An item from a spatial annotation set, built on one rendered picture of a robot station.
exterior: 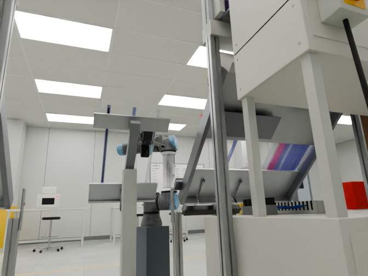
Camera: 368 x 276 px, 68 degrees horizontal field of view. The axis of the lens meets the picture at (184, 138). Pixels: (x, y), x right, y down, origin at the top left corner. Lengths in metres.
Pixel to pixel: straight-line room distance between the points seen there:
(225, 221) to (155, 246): 1.07
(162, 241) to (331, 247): 1.45
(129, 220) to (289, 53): 0.89
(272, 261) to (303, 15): 0.63
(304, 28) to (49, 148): 7.79
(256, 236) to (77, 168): 7.40
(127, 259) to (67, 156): 6.99
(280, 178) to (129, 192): 0.86
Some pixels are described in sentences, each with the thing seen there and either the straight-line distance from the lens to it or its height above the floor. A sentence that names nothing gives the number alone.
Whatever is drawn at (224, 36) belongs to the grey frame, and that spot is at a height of 1.31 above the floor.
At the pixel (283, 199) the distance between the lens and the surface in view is 1.75.
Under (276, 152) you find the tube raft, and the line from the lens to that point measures 1.52.
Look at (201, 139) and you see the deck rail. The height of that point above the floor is 0.94.
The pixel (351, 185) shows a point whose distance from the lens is 1.89.
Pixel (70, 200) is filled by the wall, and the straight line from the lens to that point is 7.98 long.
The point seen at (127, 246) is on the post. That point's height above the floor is 0.51.
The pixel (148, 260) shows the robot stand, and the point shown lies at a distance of 1.94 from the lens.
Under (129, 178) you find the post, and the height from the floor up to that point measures 0.79.
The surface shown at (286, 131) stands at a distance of 1.45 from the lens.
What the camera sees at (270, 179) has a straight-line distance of 1.62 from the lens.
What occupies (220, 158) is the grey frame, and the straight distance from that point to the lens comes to 0.96.
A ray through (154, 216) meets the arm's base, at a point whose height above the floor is 0.62.
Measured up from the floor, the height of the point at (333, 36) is 1.05.
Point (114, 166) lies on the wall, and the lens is 8.13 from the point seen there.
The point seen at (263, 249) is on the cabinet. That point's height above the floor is 0.53.
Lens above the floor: 0.64
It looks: 15 degrees up
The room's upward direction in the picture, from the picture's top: 2 degrees counter-clockwise
